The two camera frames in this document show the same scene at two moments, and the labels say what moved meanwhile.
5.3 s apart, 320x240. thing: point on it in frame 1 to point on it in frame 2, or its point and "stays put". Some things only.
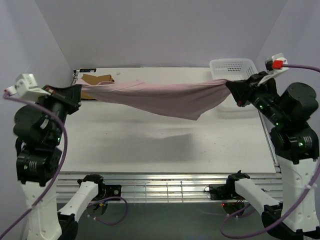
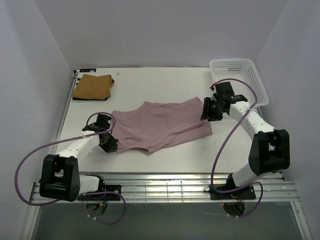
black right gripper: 242,90 to 206,112
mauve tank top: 185,99 to 153,124
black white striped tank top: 83,99 stays put
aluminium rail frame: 170,187 stays put
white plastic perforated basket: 232,69 stays put
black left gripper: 71,95 to 112,146
